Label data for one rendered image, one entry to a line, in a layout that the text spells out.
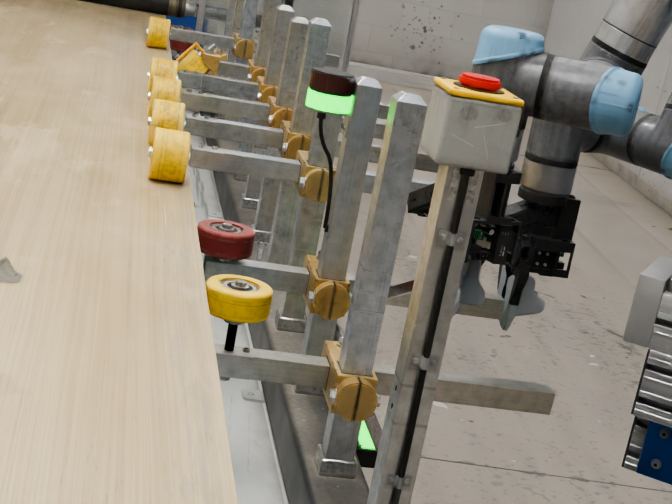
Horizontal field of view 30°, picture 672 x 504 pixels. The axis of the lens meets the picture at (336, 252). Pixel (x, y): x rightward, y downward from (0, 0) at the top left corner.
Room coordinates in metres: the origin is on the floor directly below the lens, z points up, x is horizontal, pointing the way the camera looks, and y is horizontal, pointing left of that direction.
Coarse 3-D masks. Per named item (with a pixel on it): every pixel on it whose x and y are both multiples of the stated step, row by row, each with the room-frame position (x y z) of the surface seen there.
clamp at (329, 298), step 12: (312, 264) 1.69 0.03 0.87; (312, 276) 1.65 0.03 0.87; (312, 288) 1.64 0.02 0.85; (324, 288) 1.61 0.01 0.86; (336, 288) 1.61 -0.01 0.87; (348, 288) 1.64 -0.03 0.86; (312, 300) 1.62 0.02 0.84; (324, 300) 1.61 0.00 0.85; (336, 300) 1.61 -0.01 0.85; (348, 300) 1.62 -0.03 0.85; (312, 312) 1.63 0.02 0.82; (324, 312) 1.61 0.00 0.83; (336, 312) 1.62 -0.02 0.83
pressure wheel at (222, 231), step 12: (204, 228) 1.64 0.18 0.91; (216, 228) 1.66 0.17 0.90; (228, 228) 1.66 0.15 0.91; (240, 228) 1.68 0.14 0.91; (204, 240) 1.64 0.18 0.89; (216, 240) 1.63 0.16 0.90; (228, 240) 1.63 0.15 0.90; (240, 240) 1.64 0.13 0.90; (252, 240) 1.66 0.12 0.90; (204, 252) 1.63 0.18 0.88; (216, 252) 1.63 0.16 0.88; (228, 252) 1.63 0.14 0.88; (240, 252) 1.64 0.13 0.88
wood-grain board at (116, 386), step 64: (0, 0) 3.73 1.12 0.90; (0, 64) 2.64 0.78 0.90; (64, 64) 2.80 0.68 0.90; (128, 64) 2.98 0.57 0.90; (0, 128) 2.03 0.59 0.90; (64, 128) 2.13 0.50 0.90; (128, 128) 2.24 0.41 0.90; (0, 192) 1.64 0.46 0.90; (64, 192) 1.71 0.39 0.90; (128, 192) 1.78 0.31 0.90; (0, 256) 1.37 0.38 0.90; (64, 256) 1.42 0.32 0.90; (128, 256) 1.47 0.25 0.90; (192, 256) 1.52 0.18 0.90; (0, 320) 1.18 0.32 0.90; (64, 320) 1.21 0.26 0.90; (128, 320) 1.25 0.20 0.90; (192, 320) 1.28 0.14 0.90; (0, 384) 1.02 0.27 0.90; (64, 384) 1.05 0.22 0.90; (128, 384) 1.08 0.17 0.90; (192, 384) 1.11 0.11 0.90; (0, 448) 0.90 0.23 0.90; (64, 448) 0.92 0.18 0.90; (128, 448) 0.95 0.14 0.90; (192, 448) 0.97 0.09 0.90
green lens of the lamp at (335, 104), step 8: (312, 96) 1.63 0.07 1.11; (320, 96) 1.62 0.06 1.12; (328, 96) 1.62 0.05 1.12; (336, 96) 1.62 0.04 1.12; (352, 96) 1.65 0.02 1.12; (312, 104) 1.63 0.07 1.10; (320, 104) 1.62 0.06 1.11; (328, 104) 1.62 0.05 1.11; (336, 104) 1.62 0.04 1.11; (344, 104) 1.63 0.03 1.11; (336, 112) 1.62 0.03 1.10; (344, 112) 1.63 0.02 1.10
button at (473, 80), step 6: (468, 72) 1.17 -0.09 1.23; (462, 78) 1.15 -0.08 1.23; (468, 78) 1.14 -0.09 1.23; (474, 78) 1.14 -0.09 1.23; (480, 78) 1.14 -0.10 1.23; (486, 78) 1.15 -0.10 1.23; (492, 78) 1.16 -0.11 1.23; (462, 84) 1.15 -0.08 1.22; (468, 84) 1.14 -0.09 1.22; (474, 84) 1.14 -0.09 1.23; (480, 84) 1.14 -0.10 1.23; (486, 84) 1.14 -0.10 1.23; (492, 84) 1.14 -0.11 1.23; (498, 84) 1.15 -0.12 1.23; (486, 90) 1.14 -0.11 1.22; (492, 90) 1.15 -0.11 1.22
